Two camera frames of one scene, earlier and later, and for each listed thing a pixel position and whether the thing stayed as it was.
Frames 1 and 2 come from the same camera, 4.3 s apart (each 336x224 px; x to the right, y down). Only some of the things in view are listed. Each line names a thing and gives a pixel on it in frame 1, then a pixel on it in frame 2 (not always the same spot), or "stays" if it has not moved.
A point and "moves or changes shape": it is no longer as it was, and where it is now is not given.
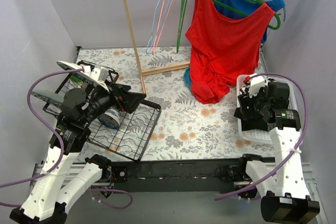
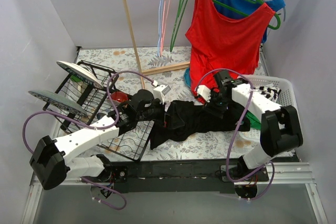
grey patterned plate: x=55 y=98 stays
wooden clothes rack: x=171 y=67 stays
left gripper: x=118 y=98 → x=159 y=111
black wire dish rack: x=86 y=92 stays
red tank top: x=224 y=49 stays
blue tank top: x=241 y=3 stays
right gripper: x=247 y=106 → x=212 y=100
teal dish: x=187 y=76 stays
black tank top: x=239 y=113 moves or changes shape
